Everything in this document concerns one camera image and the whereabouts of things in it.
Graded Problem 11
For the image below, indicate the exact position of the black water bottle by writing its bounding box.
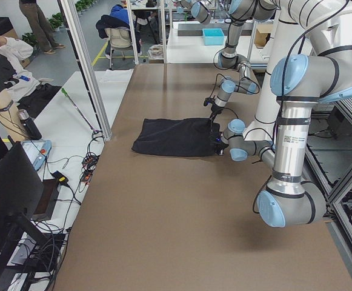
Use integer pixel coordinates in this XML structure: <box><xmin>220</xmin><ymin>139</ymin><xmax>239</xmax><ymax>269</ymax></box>
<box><xmin>18</xmin><ymin>109</ymin><xmax>42</xmax><ymax>140</ymax></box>

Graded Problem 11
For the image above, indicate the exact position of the blue teach pendant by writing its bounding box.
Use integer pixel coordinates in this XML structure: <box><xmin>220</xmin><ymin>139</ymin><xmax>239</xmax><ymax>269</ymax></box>
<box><xmin>21</xmin><ymin>139</ymin><xmax>51</xmax><ymax>170</ymax></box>

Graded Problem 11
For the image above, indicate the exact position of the black computer monitor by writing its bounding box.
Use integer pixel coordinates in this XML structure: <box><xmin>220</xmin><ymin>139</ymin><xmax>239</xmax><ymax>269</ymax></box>
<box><xmin>0</xmin><ymin>142</ymin><xmax>45</xmax><ymax>264</ymax></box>

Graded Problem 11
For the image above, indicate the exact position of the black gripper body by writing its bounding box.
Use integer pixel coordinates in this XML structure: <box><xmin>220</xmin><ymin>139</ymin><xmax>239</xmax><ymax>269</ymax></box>
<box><xmin>209</xmin><ymin>130</ymin><xmax>227</xmax><ymax>155</ymax></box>
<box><xmin>203</xmin><ymin>97</ymin><xmax>224</xmax><ymax>117</ymax></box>

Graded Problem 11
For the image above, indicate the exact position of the seated person dark jacket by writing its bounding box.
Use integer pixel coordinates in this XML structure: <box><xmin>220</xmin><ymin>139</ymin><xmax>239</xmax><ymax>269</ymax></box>
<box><xmin>95</xmin><ymin>4</ymin><xmax>142</xmax><ymax>59</ymax></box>

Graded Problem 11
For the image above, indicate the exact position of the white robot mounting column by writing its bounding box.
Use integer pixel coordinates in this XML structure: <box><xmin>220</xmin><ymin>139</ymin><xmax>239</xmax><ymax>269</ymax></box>
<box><xmin>244</xmin><ymin>1</ymin><xmax>352</xmax><ymax>145</ymax></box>

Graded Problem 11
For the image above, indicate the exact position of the aluminium frame cage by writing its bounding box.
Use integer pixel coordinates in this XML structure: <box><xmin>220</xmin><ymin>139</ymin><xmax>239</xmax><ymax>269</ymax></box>
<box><xmin>58</xmin><ymin>0</ymin><xmax>112</xmax><ymax>141</ymax></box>

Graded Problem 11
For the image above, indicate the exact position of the person in white shirt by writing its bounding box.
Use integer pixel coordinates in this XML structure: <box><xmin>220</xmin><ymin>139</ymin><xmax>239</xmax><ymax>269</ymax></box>
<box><xmin>0</xmin><ymin>24</ymin><xmax>40</xmax><ymax>182</ymax></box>

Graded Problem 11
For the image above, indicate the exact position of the black graphic t-shirt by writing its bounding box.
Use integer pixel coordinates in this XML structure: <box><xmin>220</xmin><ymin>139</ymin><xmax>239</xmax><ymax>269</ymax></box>
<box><xmin>131</xmin><ymin>118</ymin><xmax>220</xmax><ymax>157</ymax></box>

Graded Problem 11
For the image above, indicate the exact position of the cardboard box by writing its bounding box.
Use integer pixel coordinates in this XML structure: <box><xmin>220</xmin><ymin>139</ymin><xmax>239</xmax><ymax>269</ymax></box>
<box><xmin>254</xmin><ymin>24</ymin><xmax>273</xmax><ymax>48</ymax></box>

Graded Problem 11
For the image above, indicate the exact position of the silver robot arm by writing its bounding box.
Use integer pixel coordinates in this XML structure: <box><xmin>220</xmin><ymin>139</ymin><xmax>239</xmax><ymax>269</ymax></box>
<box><xmin>204</xmin><ymin>1</ymin><xmax>278</xmax><ymax>126</ymax></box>
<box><xmin>211</xmin><ymin>1</ymin><xmax>352</xmax><ymax>227</ymax></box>

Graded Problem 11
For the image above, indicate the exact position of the black power strip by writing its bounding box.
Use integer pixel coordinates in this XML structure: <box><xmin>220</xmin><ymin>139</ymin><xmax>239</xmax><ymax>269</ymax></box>
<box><xmin>80</xmin><ymin>153</ymin><xmax>99</xmax><ymax>185</ymax></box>

